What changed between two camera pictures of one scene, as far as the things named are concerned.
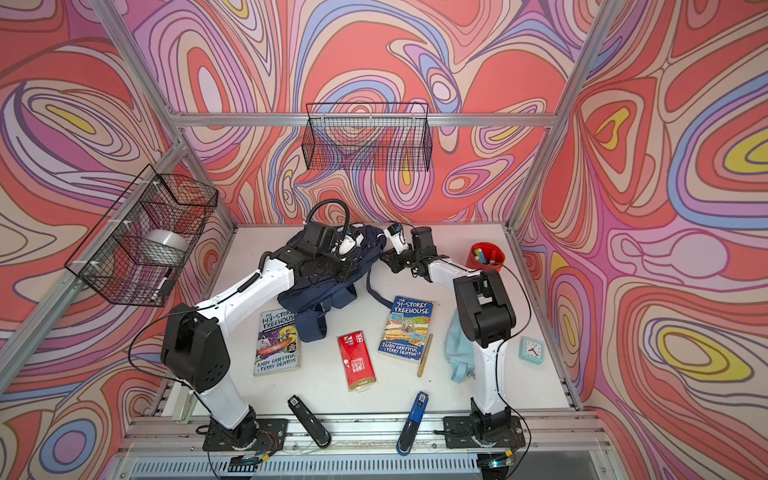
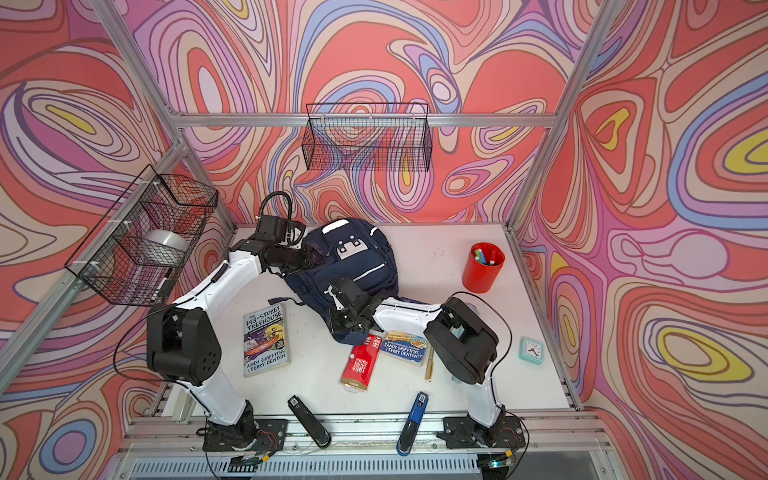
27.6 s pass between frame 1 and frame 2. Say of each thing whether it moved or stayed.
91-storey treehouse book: stayed
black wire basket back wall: stayed
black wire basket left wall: stayed
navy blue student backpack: moved
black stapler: stayed
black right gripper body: moved
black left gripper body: moved
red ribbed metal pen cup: stayed
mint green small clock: stayed
